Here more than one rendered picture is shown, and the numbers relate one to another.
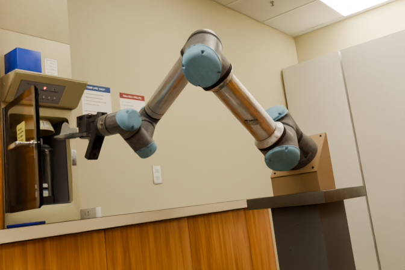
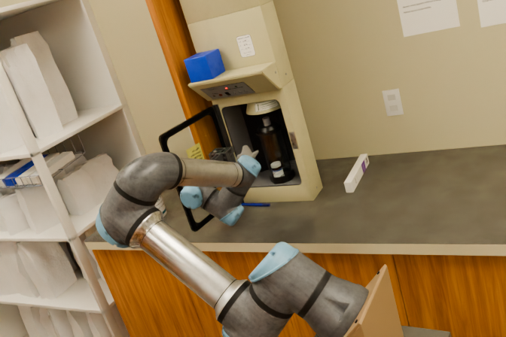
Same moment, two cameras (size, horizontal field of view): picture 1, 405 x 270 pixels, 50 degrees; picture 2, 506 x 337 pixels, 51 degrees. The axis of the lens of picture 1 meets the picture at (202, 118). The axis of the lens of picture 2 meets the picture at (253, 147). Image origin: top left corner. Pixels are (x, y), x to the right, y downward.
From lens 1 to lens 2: 2.16 m
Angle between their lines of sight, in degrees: 88
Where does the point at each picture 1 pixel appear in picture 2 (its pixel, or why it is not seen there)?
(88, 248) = (254, 261)
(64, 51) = (255, 18)
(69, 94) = (256, 84)
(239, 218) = not seen: outside the picture
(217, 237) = (460, 281)
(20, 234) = not seen: hidden behind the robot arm
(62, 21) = not seen: outside the picture
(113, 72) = not seen: outside the picture
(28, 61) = (196, 71)
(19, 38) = (206, 26)
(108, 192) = (455, 116)
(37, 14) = not seen: outside the picture
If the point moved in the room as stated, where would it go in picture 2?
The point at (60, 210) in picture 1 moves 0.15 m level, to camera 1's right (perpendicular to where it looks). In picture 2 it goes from (289, 191) to (300, 204)
